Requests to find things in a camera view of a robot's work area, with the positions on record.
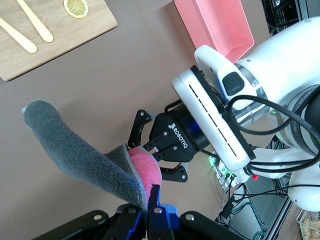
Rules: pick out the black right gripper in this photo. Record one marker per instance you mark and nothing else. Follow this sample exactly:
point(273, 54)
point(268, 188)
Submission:
point(180, 135)

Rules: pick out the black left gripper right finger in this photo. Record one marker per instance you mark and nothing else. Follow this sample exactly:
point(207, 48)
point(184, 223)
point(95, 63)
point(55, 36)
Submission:
point(157, 225)

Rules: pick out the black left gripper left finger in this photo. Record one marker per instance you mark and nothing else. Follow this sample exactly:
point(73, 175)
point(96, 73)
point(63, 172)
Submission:
point(95, 225)

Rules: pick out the grey and pink cloth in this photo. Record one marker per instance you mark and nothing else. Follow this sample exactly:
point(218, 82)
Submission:
point(75, 155)

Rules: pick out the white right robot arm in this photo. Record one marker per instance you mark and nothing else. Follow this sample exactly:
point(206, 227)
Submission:
point(287, 62)

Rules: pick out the pink plastic bin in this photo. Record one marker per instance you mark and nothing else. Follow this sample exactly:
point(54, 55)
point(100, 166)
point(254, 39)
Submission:
point(225, 25)

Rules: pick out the wooden cutting board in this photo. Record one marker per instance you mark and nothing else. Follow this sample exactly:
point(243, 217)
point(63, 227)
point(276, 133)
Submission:
point(62, 32)

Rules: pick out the clear plastic container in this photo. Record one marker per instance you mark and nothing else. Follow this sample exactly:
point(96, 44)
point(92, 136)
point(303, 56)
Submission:
point(310, 227)

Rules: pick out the lemon slice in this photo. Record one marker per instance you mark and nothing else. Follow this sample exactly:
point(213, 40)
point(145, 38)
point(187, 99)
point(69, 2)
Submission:
point(76, 8)

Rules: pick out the yellow plastic fork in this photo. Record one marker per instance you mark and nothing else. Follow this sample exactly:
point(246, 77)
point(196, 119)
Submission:
point(40, 30)

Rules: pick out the yellow plastic knife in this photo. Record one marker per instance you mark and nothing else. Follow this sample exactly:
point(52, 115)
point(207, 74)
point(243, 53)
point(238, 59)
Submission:
point(25, 43)

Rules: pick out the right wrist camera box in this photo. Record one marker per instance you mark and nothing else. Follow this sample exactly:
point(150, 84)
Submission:
point(212, 117)

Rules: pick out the aluminium frame post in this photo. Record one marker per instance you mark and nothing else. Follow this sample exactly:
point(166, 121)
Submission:
point(277, 225)

